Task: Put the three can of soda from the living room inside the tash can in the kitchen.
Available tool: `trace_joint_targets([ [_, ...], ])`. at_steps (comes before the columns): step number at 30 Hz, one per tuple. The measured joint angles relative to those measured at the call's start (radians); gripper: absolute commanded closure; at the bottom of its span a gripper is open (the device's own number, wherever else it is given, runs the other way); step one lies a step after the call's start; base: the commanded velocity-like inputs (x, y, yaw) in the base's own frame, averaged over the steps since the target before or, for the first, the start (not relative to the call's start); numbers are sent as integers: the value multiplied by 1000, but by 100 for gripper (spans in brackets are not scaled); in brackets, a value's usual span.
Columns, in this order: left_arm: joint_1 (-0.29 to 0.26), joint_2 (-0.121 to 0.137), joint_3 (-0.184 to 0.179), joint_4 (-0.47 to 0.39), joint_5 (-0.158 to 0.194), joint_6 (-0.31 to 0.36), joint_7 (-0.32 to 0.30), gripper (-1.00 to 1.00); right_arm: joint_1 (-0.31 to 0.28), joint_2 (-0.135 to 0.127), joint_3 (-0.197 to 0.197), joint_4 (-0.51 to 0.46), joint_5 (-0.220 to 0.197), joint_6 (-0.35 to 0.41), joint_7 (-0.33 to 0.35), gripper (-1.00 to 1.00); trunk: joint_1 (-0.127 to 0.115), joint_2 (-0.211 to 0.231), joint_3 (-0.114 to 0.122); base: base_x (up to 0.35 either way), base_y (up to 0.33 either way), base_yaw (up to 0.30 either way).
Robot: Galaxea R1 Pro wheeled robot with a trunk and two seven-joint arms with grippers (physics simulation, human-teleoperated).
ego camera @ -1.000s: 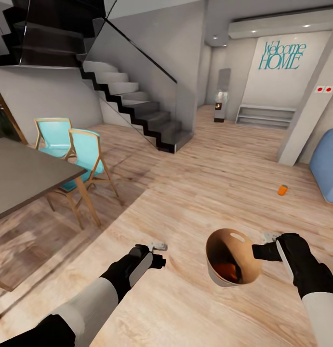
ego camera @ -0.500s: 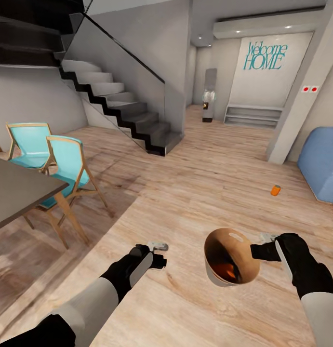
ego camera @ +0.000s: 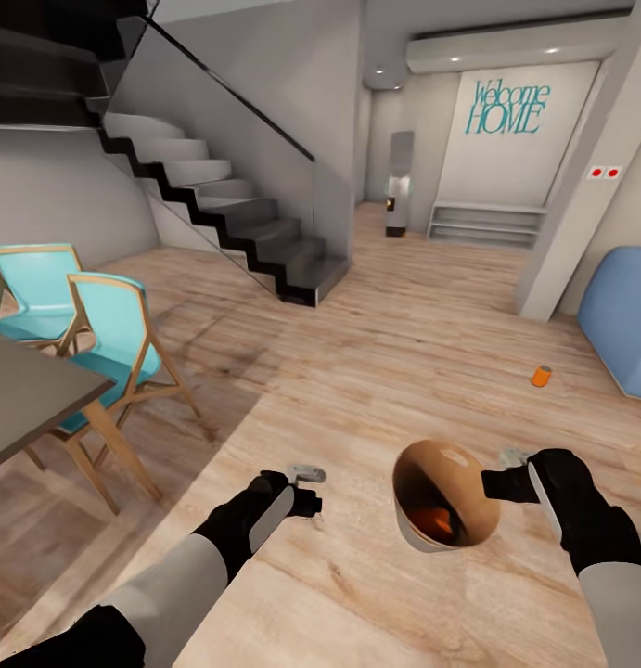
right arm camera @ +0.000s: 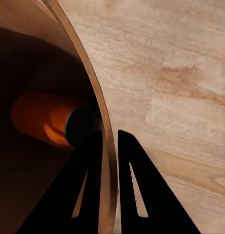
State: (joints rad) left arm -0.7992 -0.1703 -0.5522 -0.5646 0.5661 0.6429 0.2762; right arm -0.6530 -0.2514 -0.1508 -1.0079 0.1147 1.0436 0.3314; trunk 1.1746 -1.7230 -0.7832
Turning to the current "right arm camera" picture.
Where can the can of soda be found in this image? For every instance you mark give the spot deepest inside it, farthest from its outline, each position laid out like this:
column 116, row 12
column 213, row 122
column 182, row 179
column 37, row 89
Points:
column 58, row 120

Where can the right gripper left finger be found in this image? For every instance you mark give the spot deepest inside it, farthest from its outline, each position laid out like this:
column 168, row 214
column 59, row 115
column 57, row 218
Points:
column 52, row 214

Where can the trash can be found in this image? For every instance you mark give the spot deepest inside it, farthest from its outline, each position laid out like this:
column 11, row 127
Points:
column 40, row 51

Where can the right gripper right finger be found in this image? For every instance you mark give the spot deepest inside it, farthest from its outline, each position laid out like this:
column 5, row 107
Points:
column 166, row 215

